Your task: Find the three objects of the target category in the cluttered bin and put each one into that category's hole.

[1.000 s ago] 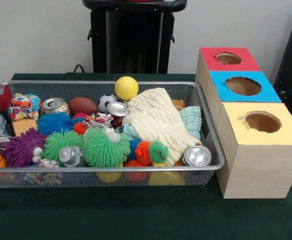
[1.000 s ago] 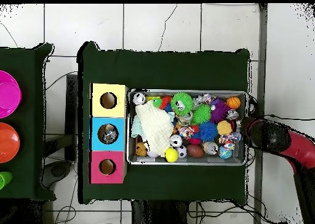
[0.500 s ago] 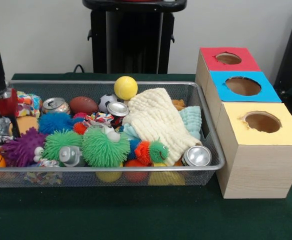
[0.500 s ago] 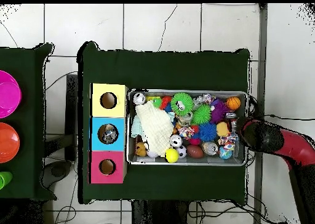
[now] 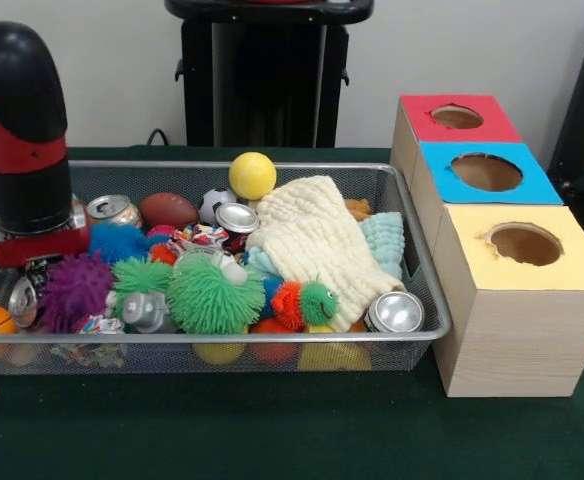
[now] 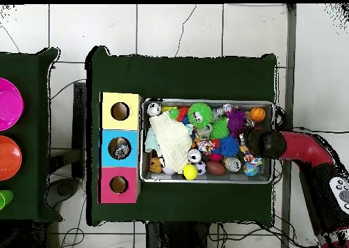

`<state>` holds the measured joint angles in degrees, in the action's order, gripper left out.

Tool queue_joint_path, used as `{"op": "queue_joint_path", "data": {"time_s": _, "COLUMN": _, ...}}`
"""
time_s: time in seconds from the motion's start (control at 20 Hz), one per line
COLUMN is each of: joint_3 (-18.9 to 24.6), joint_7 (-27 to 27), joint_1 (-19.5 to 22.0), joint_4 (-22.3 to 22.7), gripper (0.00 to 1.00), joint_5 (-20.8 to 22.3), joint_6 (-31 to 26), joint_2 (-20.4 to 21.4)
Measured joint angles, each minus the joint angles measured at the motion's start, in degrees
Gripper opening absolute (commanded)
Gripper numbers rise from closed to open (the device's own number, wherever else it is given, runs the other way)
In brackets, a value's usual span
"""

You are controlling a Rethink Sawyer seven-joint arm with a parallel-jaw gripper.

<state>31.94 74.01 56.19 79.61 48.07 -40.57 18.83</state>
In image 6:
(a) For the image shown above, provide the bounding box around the pink plate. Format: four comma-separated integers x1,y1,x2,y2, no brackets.
0,78,25,132

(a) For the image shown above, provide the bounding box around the small soccer ball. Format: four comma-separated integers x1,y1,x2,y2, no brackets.
193,160,209,176

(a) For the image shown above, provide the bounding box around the purple spiky ball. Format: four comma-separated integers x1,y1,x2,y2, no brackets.
226,108,247,137

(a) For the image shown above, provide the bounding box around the orange plate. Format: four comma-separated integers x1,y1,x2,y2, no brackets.
0,136,23,182

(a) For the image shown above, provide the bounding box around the plain green spiky ball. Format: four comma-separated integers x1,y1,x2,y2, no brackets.
209,117,230,140

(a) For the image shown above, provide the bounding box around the green spiky ball with eyes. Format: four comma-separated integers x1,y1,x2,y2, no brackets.
187,101,214,131

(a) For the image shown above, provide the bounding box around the wooden box with three holes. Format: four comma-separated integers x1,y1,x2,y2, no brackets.
97,91,144,204

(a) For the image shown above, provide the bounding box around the brown toy football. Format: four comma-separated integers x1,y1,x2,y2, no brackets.
206,160,226,177

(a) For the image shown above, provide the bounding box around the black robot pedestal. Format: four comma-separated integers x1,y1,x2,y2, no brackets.
146,220,219,248

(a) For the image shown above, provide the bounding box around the yellow ball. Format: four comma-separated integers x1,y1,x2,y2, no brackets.
182,164,199,182

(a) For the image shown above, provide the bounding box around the bag of coloured spiky balls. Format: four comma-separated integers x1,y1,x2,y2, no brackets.
162,105,192,127

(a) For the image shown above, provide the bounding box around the green cup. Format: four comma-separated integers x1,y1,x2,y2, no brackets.
0,189,14,211

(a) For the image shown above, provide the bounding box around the cream knitted cloth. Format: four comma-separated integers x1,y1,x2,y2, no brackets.
149,112,193,172

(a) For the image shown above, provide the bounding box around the blue spiky ball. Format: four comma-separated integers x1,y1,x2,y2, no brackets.
219,136,241,159

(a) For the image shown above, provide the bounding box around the red silver soda can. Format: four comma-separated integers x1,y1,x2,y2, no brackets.
147,101,163,117
223,156,243,173

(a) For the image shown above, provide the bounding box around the black cable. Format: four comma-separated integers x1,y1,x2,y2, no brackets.
275,103,349,136

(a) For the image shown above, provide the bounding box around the clear mesh bin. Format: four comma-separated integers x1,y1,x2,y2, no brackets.
139,97,276,185

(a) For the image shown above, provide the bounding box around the small globe ball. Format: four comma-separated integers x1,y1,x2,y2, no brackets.
243,161,260,178

